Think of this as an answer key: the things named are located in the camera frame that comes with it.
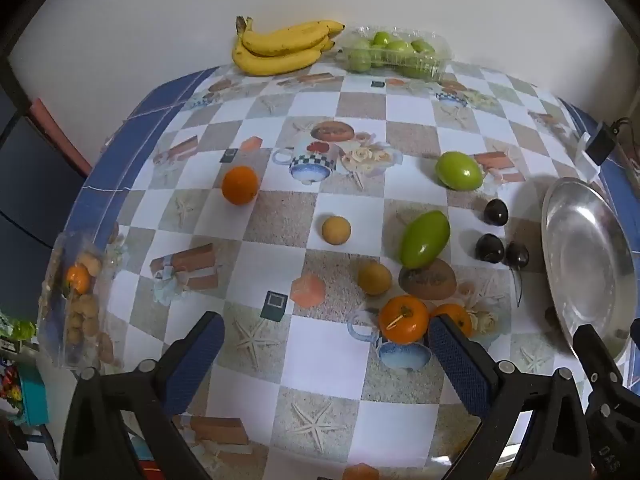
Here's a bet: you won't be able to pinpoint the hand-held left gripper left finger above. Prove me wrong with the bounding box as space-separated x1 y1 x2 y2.
59 311 226 480

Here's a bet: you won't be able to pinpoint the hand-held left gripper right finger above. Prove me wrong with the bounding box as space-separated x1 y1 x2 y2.
427 314 593 480

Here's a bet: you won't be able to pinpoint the short-stemmed orange mandarin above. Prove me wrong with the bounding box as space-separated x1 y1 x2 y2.
431 303 474 338

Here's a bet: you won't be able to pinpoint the long-stemmed orange mandarin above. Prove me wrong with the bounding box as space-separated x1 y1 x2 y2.
378 295 431 345

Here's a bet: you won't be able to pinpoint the stainless steel plate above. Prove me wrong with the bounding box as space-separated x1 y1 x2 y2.
541 177 640 366

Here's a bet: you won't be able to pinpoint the brown longan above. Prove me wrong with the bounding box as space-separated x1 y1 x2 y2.
321 215 352 246
357 260 393 296

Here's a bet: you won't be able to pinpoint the dark cherry with stem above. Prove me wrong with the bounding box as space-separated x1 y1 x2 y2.
505 241 531 307

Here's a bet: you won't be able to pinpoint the elongated green jujube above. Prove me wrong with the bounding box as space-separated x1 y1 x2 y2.
399 210 452 269

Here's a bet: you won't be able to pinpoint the stemless orange mandarin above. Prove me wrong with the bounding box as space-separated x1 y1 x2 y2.
221 165 260 206

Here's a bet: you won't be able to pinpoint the round green jujube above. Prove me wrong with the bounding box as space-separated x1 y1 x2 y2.
434 151 484 191

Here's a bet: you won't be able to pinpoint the bagged brown longans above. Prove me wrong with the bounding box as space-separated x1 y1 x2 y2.
65 252 116 365

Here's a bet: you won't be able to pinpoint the bagged orange mandarin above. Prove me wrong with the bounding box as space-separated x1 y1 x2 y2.
66 265 92 293

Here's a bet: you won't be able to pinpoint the clear plastic bag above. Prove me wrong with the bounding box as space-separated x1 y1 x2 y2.
39 230 123 371

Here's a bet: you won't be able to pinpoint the checkered printed table cover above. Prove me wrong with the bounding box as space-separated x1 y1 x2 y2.
107 60 608 480

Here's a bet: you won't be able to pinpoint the teal box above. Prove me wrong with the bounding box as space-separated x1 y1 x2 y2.
19 364 51 427

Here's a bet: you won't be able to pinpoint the green plastic wrapper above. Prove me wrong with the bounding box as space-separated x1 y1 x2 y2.
0 312 37 344

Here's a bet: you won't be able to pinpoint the black charger block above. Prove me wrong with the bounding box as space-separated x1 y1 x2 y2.
585 122 617 163

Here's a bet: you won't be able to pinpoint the dark cabinet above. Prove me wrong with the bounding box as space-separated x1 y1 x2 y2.
0 100 91 311

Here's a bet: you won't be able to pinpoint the red-brown board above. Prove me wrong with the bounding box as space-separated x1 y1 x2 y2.
29 98 94 177

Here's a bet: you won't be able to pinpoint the yellow banana bunch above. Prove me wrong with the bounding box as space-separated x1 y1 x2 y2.
231 16 347 77

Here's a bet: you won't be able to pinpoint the clear plastic clamshell box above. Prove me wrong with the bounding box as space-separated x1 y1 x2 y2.
336 25 453 83

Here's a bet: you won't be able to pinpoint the boxed small green jujubes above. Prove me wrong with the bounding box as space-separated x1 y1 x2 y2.
345 31 438 80

